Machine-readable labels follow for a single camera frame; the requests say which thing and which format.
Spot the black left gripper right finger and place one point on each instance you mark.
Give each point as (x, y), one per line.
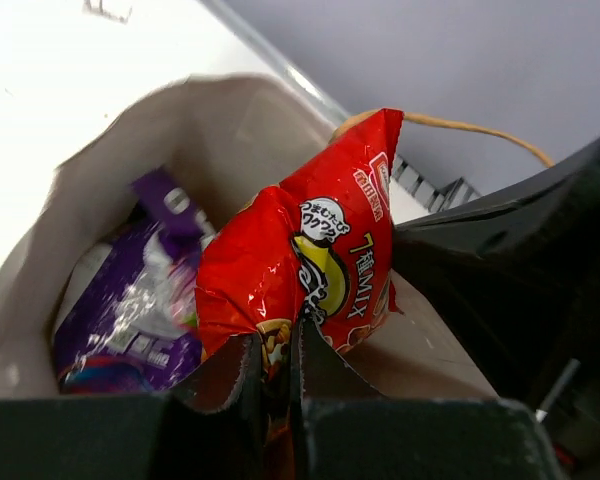
(344, 428)

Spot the brown paper bag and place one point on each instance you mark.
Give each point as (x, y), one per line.
(222, 141)

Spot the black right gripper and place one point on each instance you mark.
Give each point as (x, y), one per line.
(516, 276)

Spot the red mixed snack bag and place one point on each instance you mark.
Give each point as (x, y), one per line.
(317, 243)

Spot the purple snack bag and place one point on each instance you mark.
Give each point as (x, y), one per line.
(126, 323)

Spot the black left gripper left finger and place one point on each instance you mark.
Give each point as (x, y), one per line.
(211, 426)

